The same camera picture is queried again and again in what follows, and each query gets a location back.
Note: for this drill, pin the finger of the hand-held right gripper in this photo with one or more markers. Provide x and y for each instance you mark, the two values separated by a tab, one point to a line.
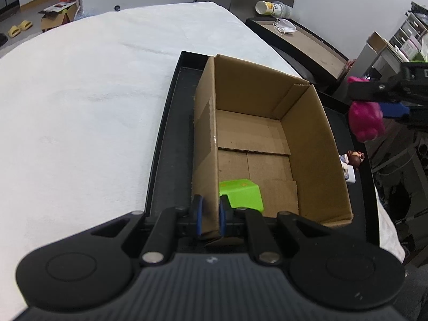
371	92
394	110

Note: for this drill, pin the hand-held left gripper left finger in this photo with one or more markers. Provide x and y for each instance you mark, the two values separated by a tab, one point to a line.
199	219

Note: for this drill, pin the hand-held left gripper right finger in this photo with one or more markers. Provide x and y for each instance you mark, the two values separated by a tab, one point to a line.
222	219

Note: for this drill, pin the pink toy figure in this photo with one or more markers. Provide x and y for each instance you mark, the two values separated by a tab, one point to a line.
364	120

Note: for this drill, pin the green toy block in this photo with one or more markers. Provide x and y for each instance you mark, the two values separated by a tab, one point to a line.
240	195

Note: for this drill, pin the brown-haired toy figurine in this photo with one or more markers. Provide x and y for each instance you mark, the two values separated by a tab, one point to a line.
354	159

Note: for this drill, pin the black shallow tray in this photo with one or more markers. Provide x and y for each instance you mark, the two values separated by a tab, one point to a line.
174	147

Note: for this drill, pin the lavender white toy block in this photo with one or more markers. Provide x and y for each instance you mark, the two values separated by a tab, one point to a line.
349	175

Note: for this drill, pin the brown cardboard box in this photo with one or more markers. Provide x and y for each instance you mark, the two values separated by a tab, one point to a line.
311	160
55	18

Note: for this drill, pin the grey metal desk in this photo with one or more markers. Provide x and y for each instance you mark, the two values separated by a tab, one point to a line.
367	63

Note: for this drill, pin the green plastic bag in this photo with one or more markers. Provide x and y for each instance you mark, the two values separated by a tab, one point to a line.
422	57

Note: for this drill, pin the flat cardboard sheet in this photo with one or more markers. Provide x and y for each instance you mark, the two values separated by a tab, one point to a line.
377	41

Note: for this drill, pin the desktop drawer organizer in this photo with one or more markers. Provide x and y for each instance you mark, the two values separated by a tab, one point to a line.
406	35

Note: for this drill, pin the black tray with cardboard base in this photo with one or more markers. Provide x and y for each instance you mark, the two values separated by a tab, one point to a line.
311	46

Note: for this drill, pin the white face mask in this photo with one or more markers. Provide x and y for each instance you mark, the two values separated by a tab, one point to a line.
284	26

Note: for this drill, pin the yellow white disposable cup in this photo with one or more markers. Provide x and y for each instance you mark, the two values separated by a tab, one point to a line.
272	8

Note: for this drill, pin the clear plastic bag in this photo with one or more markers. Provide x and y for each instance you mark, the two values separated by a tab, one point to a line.
85	11

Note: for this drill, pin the brown open cardboard box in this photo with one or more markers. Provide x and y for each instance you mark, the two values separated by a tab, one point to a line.
55	18

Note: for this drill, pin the yellow slipper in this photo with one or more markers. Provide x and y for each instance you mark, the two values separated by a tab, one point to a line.
14	31
25	24

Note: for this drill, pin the black slipper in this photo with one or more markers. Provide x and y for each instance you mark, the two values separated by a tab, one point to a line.
2	39

